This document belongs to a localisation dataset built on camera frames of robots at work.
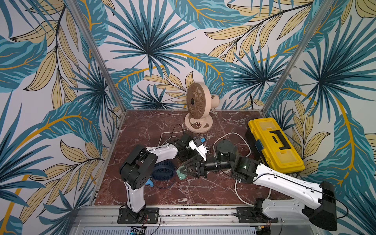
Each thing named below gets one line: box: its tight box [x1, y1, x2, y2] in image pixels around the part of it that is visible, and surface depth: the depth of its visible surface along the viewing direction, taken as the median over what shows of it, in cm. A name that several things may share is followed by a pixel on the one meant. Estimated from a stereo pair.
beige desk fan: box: [184, 81, 220, 134], surface depth 94 cm
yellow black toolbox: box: [244, 117, 306, 174], surface depth 83 cm
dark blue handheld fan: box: [150, 160, 177, 189], surface depth 83 cm
